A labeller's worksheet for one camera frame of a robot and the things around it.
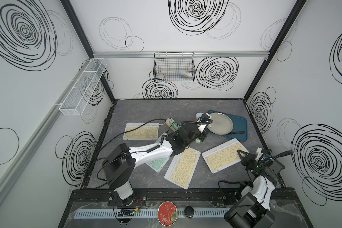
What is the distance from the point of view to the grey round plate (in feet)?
3.29

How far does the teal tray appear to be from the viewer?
38.9 inches

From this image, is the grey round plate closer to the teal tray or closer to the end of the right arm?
the teal tray

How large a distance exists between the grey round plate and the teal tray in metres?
0.01

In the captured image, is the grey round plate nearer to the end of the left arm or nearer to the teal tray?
the teal tray
